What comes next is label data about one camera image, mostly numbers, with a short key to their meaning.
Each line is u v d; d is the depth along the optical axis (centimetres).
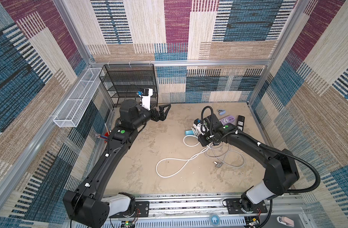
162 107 59
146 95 59
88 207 37
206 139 74
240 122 105
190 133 100
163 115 61
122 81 107
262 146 49
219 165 87
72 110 72
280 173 43
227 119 108
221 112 114
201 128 76
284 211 73
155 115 60
